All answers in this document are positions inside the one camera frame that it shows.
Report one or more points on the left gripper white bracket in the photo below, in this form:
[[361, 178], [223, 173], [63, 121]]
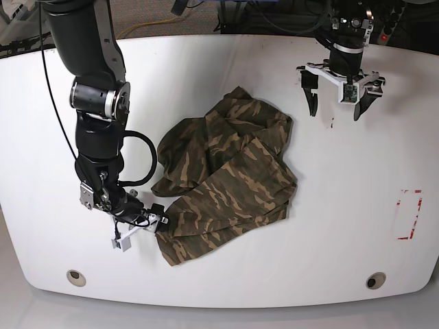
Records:
[[370, 86]]

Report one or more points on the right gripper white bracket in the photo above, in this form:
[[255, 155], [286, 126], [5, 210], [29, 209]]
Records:
[[134, 214]]

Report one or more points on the camouflage T-shirt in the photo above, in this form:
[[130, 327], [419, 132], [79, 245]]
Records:
[[226, 175]]

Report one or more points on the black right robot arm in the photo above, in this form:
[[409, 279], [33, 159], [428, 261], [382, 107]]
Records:
[[84, 38]]

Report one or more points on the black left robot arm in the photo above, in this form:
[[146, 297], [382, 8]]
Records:
[[352, 23]]

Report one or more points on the red tape rectangle marking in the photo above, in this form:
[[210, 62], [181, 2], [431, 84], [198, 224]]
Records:
[[406, 215]]

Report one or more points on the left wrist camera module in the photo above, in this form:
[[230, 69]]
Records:
[[348, 93]]

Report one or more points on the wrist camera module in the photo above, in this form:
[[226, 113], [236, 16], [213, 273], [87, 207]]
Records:
[[348, 93], [123, 244]]

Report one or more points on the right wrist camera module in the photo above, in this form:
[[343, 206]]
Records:
[[123, 244]]

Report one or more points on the black power strip red switch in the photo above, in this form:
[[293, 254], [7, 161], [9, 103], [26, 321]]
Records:
[[389, 24]]

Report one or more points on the left table cable grommet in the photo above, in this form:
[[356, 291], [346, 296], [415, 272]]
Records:
[[76, 278]]

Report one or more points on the table cable grommet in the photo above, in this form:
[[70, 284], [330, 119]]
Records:
[[376, 281], [76, 278]]

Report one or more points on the right table cable grommet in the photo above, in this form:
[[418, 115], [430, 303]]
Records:
[[376, 281]]

